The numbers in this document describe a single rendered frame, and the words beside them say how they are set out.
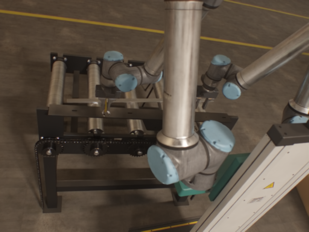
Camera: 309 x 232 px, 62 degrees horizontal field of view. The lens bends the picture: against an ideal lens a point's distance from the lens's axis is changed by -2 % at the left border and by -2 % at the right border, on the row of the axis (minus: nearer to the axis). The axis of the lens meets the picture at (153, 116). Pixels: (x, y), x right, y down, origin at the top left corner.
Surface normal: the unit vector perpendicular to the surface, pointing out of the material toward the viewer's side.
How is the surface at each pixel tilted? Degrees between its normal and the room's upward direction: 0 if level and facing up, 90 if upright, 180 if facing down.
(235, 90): 95
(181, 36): 72
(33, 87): 0
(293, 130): 0
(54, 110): 0
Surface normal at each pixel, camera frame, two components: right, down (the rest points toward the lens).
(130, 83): 0.43, 0.69
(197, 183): -0.09, 0.36
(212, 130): 0.30, -0.73
